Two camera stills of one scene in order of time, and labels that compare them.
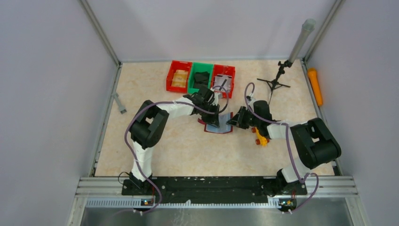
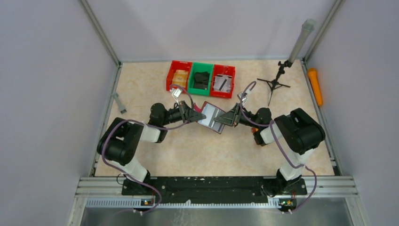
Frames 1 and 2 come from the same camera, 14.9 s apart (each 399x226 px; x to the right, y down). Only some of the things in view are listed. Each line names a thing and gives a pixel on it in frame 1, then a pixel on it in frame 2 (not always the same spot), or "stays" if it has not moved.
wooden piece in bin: (179, 78) stays
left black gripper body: (210, 107) → (183, 108)
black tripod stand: (274, 84) stays
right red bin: (224, 70) stays
